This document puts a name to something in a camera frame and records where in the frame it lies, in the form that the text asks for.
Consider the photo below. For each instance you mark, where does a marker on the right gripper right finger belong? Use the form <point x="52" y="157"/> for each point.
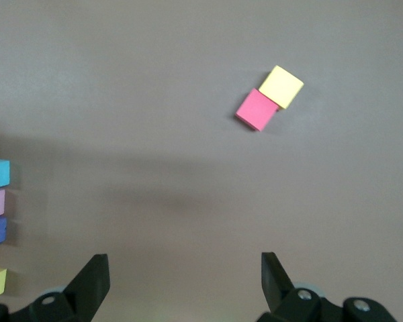
<point x="305" y="307"/>

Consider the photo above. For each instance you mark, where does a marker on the crimson foam cube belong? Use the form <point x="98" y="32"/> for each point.
<point x="257" y="110"/>

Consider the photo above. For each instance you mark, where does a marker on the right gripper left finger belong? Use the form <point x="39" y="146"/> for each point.
<point x="53" y="308"/>

